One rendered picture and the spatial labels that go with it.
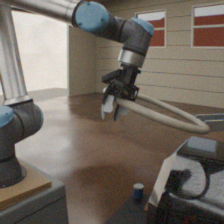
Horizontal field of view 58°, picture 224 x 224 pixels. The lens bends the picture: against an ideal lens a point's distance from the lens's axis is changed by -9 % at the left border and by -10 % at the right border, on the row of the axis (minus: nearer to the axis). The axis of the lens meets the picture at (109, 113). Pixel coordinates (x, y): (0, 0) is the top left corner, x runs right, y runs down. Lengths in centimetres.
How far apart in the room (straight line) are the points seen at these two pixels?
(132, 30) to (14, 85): 54
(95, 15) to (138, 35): 18
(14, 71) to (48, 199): 55
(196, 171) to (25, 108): 92
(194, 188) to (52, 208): 72
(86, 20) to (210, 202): 100
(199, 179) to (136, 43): 80
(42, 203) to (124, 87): 53
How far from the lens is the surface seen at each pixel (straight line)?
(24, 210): 86
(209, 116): 112
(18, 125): 90
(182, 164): 128
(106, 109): 79
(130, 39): 76
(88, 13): 66
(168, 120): 73
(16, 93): 98
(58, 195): 93
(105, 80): 85
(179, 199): 122
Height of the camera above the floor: 132
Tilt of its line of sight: 13 degrees down
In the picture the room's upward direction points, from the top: straight up
